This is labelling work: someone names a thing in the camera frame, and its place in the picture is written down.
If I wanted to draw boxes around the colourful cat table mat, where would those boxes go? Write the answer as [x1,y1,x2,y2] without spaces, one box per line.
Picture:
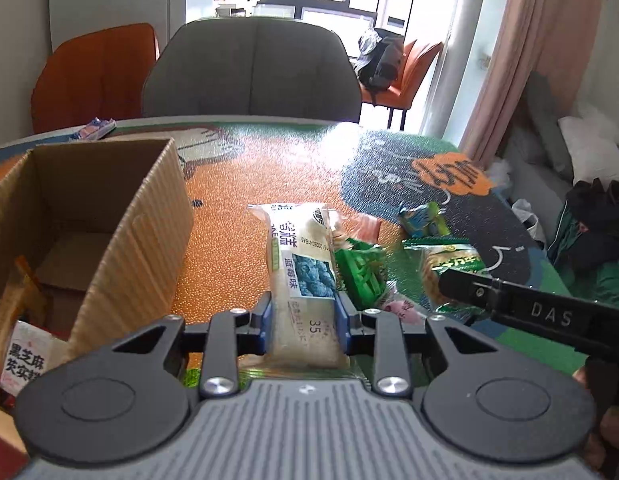
[0,118,588,391]

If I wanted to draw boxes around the orange chair by window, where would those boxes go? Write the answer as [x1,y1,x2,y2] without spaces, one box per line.
[360,40,444,131]

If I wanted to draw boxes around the grey sofa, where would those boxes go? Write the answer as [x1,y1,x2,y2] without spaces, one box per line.
[503,71,619,241]

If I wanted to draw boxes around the pink curtain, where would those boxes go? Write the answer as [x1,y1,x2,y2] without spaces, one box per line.
[459,0,603,168]

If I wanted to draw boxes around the blue green crumpled snack bag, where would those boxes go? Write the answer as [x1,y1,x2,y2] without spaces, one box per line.
[398,202,451,238]

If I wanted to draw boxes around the beige nut snack packet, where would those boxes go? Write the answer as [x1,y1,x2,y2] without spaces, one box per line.
[328,209,351,252]

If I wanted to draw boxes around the black clothes on floor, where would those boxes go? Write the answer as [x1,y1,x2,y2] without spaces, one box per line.
[547,179,619,283]

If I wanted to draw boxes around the green white round cake packet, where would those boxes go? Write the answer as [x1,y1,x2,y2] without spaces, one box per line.
[403,235,493,317]

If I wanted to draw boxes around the black grey backpack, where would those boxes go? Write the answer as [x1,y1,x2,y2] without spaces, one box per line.
[354,28,404,92]

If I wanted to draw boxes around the orange chair by wall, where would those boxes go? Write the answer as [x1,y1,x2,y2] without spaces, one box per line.
[30,23,159,133]

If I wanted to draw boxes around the white pillow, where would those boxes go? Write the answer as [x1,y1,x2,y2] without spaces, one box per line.
[558,116,619,188]

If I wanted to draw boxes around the long white blueberry bread pack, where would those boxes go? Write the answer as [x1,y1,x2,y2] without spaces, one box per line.
[249,203,349,370]

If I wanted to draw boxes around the grey upholstered chair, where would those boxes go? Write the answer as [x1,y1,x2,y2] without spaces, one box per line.
[142,16,361,122]

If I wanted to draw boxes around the black sesame snack pack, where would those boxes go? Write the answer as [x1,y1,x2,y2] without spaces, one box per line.
[0,321,67,396]

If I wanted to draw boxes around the person right hand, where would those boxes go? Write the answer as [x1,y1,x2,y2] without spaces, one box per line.
[573,358,619,479]

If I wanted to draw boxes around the green snack packet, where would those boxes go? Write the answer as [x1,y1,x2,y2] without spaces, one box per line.
[334,238,387,310]

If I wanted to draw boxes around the orange transparent snack packet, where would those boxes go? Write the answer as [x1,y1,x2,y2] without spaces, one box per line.
[346,212,382,245]

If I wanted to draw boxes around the small blue pink tissue pack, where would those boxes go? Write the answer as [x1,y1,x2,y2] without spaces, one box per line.
[70,118,116,142]

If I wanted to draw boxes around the open cardboard box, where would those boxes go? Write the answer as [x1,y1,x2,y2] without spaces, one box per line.
[0,136,194,360]

